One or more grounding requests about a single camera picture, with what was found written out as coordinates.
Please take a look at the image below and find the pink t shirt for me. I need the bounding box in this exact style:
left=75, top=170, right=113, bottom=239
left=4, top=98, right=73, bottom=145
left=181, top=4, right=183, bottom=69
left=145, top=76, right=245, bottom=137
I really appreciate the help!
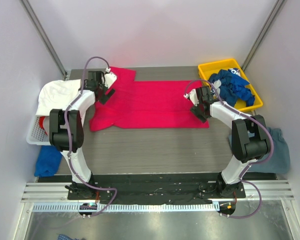
left=89, top=66, right=209, bottom=132

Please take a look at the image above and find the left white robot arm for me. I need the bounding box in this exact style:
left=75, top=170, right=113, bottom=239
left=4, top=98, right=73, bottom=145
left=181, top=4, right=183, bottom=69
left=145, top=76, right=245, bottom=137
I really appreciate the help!
left=49, top=68, right=117, bottom=200

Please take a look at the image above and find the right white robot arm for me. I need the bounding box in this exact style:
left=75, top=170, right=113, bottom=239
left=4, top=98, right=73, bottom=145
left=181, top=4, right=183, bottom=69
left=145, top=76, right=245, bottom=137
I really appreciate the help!
left=184, top=86, right=274, bottom=198

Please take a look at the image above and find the yellow plastic tray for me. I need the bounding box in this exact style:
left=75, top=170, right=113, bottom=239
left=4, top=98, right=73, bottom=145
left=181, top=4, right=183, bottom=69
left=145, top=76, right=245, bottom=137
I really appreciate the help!
left=198, top=58, right=263, bottom=112

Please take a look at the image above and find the blue t shirt in tray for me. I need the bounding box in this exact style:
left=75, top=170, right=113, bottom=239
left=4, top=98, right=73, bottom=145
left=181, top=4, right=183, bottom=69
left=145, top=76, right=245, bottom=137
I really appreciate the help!
left=208, top=68, right=256, bottom=107

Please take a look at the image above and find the white t shirt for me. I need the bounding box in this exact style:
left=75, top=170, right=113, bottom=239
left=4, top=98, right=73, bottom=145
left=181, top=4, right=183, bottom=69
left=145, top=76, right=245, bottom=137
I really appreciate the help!
left=35, top=79, right=81, bottom=117

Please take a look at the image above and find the white plastic basket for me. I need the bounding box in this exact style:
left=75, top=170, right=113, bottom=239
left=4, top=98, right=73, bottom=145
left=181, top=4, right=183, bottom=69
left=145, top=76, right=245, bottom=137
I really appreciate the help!
left=26, top=116, right=51, bottom=146

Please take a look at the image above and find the blue cloth at left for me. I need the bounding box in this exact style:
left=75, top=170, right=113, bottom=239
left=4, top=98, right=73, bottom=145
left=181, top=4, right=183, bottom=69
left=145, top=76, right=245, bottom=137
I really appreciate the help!
left=34, top=145, right=62, bottom=178

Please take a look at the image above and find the grey-blue t shirt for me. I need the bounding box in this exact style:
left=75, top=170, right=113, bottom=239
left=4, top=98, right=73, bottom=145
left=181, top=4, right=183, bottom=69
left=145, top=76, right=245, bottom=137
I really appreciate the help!
left=227, top=126, right=291, bottom=175

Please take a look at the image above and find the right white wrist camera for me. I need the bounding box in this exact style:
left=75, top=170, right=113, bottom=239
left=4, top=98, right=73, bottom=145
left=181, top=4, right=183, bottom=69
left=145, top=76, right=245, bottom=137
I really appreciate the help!
left=183, top=88, right=199, bottom=106

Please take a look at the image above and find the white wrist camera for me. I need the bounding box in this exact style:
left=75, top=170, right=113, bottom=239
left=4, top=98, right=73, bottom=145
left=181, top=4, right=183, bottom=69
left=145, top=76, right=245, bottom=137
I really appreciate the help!
left=104, top=67, right=118, bottom=89
left=183, top=88, right=199, bottom=106

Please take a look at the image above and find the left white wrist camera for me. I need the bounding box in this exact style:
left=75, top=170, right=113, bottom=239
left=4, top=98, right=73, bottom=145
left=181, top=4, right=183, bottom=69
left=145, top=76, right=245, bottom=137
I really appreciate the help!
left=104, top=67, right=118, bottom=89

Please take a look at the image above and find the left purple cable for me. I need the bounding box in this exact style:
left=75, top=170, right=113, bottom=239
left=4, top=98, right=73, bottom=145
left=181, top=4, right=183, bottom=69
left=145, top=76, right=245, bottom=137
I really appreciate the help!
left=64, top=56, right=118, bottom=217

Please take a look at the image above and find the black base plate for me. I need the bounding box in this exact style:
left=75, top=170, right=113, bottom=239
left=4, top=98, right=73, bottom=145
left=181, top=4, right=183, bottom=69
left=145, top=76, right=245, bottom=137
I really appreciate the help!
left=66, top=173, right=246, bottom=205

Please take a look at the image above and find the white slotted cable duct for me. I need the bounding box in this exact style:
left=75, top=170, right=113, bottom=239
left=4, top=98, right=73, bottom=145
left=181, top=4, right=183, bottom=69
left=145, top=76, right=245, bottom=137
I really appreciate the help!
left=32, top=201, right=220, bottom=213

